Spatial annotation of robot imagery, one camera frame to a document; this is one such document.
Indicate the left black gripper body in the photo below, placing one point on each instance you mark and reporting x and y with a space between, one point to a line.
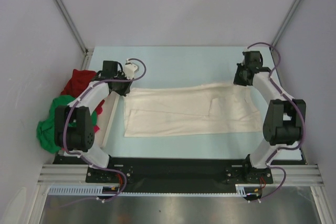
122 87

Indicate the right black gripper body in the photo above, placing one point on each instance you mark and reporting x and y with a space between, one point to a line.
239 78

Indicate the dark red t shirt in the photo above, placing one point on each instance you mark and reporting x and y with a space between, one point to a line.
76 85

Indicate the cream white t shirt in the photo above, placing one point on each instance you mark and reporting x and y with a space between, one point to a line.
214 108

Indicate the green t shirt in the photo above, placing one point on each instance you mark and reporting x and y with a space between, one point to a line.
46 129

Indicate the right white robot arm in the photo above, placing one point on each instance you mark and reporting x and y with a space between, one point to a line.
284 124

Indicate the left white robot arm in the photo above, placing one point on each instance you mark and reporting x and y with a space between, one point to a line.
74 129

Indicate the cream plastic tray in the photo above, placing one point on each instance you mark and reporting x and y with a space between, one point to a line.
112 104

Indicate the magenta pink t shirt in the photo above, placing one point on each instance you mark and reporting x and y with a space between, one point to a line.
96 129

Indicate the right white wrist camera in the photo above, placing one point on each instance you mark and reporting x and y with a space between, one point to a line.
245 51

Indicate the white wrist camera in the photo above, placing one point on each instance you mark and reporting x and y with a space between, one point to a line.
130 69
245 51

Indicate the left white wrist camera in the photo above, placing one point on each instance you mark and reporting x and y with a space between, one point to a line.
130 69

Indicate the left aluminium frame post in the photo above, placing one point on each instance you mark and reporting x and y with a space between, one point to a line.
71 25

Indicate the aluminium frame post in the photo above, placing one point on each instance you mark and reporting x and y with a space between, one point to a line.
71 25
286 21

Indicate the right aluminium frame post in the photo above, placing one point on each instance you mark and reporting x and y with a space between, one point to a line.
286 21

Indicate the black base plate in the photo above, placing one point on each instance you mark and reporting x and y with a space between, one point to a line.
181 176

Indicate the aluminium front rail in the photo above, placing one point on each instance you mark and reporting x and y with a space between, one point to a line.
59 174

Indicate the white slotted cable duct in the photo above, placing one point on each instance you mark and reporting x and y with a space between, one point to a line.
109 191

